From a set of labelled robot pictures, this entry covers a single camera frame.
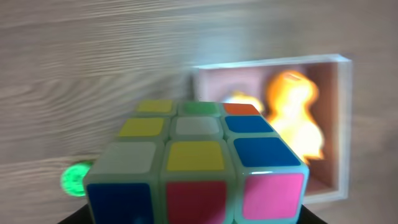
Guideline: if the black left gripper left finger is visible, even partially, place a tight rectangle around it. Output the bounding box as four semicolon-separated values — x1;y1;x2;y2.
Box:
58;204;93;224

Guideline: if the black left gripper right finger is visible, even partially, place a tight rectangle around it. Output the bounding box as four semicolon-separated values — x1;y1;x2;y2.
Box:
298;205;327;224

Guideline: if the green round disc toy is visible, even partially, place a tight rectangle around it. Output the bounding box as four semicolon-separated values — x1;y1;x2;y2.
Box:
60;161;93;197

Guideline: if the pastel rubiks cube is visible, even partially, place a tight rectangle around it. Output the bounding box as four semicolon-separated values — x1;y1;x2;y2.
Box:
84;100;309;224

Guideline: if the orange plastic cat toy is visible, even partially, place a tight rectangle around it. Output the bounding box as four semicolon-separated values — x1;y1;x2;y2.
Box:
220;70;324;164

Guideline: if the white cardboard box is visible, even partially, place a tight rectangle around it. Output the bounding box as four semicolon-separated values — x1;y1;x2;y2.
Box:
191;54;353;204

